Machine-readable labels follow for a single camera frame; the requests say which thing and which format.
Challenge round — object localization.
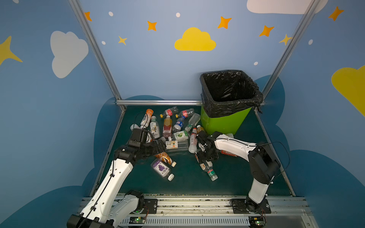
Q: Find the clear bottle yellow cap red label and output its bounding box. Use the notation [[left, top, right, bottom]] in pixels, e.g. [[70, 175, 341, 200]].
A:
[[160, 106, 179, 118]]

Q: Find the black bin liner bag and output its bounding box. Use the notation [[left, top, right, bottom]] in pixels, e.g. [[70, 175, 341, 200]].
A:
[[200, 70, 263, 118]]

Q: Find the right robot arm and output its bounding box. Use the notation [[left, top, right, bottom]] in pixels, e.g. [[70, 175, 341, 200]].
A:
[[196, 131, 281, 206]]

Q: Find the purple grape juice bottle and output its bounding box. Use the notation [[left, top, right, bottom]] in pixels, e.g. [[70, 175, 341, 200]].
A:
[[151, 159, 175, 181]]

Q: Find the dark red juice bottle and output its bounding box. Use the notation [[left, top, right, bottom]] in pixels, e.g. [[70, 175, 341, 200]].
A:
[[163, 116, 172, 138]]

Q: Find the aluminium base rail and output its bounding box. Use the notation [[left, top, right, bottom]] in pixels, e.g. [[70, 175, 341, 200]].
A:
[[71, 195, 319, 228]]

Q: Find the green trash bin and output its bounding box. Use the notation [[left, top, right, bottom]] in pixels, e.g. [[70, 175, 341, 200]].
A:
[[201, 107, 251, 134]]

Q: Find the orange tea bottle white cap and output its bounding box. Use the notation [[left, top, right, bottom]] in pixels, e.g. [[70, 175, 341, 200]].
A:
[[197, 125, 205, 133]]

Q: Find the brown milk tea bottle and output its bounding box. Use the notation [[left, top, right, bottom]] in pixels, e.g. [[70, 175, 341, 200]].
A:
[[155, 152, 177, 167]]

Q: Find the osmanthus oolong square bottle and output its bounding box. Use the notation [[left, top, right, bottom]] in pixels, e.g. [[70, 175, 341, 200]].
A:
[[165, 140, 189, 153]]

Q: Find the blue label bottle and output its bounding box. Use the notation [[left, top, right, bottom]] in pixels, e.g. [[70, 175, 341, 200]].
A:
[[172, 116, 185, 133]]

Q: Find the aluminium frame back bar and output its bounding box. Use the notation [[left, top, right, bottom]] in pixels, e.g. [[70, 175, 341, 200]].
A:
[[116, 100, 202, 106]]

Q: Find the red label crushed bottle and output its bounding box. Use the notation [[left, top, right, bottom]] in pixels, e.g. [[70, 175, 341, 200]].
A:
[[221, 150, 237, 157]]

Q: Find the red white label clear bottle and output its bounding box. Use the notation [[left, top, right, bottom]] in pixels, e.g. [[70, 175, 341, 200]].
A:
[[195, 153, 218, 181]]

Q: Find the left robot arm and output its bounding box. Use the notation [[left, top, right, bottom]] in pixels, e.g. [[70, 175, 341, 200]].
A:
[[67, 139, 166, 228]]

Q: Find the lime label square bottle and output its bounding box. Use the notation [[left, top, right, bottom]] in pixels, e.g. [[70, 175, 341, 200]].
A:
[[172, 130, 190, 141]]

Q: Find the white slim bottle red cap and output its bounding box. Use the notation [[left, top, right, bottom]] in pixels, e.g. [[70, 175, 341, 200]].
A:
[[188, 128, 197, 154]]

